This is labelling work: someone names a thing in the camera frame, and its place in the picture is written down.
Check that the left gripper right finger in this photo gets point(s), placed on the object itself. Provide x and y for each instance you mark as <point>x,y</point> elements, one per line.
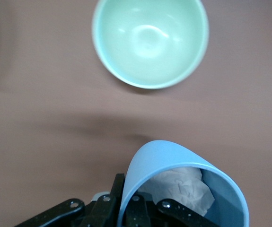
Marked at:
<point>138,212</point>

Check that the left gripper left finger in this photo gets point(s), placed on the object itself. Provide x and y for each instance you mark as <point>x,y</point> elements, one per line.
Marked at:
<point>102,212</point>

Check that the white tissue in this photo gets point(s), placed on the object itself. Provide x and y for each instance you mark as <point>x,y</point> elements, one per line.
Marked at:
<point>183,186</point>

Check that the blue cup holding tissue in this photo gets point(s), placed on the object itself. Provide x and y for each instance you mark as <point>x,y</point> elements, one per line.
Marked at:
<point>164,153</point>

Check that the pale green bowl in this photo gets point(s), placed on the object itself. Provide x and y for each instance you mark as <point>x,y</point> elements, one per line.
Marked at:
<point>150,42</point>

